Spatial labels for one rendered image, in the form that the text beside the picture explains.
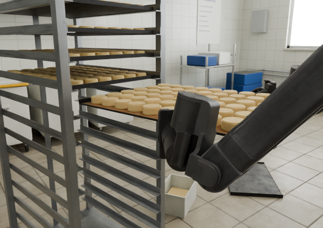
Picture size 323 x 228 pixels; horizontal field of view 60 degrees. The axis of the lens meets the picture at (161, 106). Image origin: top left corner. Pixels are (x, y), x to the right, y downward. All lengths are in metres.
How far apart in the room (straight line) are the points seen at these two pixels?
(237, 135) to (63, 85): 0.62
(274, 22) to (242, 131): 5.52
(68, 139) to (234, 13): 5.44
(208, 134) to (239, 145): 0.06
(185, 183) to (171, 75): 2.96
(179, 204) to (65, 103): 1.33
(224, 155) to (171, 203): 1.66
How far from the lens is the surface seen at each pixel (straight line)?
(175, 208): 2.07
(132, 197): 1.51
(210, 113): 0.44
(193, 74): 5.31
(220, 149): 0.42
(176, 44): 4.98
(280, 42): 5.80
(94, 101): 0.88
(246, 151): 0.41
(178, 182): 2.30
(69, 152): 0.96
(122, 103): 0.78
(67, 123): 0.93
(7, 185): 1.61
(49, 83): 1.03
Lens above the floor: 1.19
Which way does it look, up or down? 13 degrees down
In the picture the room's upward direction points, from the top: straight up
